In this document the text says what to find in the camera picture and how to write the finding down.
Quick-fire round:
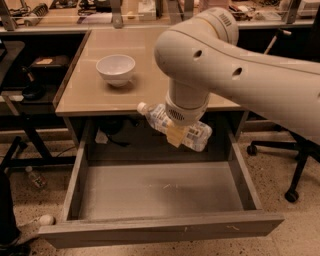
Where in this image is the small bottle on floor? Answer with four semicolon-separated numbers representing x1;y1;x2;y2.
25;166;47;189

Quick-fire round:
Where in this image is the grey open drawer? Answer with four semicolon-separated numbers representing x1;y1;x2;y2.
38;113;285;249

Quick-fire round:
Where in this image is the beige top cabinet counter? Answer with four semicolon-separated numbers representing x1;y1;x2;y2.
52;25;259;148

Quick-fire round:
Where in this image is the clear plastic water bottle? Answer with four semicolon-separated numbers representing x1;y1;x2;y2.
137;102;212;152

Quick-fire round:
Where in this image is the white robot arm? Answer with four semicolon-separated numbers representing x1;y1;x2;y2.
154;8;320;144

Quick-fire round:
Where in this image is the white handheld vacuum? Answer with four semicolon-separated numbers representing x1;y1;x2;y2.
263;29;292;55

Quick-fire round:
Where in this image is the white ball on floor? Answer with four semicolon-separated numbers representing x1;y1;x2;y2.
39;215;55;226

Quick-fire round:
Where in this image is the black stand frame left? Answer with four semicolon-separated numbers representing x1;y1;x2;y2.
0;96;77;169

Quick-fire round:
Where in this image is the white round gripper wrist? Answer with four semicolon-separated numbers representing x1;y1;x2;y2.
165;95;209;147

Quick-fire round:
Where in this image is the black office chair base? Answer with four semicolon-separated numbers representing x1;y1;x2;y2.
246;131;320;203

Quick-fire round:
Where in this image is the white ceramic bowl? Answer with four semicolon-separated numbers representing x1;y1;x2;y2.
96;54;136;87

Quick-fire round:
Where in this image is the black box on shelf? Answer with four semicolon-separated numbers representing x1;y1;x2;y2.
30;55;70;69

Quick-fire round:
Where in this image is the back workbench shelf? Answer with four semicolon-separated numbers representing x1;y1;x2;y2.
0;0;315;33

